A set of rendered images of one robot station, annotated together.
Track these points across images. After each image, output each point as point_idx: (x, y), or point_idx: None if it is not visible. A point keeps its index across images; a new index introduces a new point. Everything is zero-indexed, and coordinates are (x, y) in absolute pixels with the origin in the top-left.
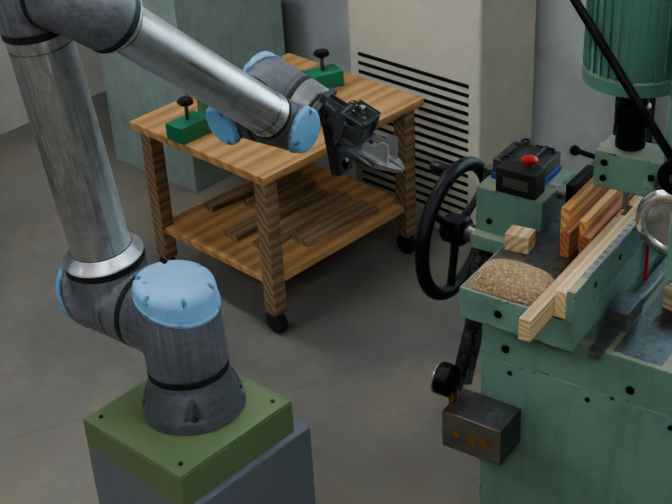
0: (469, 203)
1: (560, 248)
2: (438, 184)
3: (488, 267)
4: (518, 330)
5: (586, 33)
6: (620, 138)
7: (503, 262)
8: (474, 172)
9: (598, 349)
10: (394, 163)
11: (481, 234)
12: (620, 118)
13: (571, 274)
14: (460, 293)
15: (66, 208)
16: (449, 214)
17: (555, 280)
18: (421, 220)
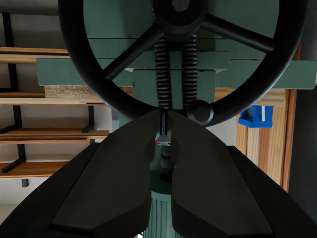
0: (227, 36)
1: (125, 91)
2: (126, 117)
3: (63, 97)
4: (45, 90)
5: (150, 215)
6: (162, 149)
7: (74, 99)
8: (239, 88)
9: None
10: (167, 133)
11: (126, 69)
12: (160, 161)
13: (93, 101)
14: (38, 79)
15: None
16: (177, 34)
17: (86, 98)
18: (80, 76)
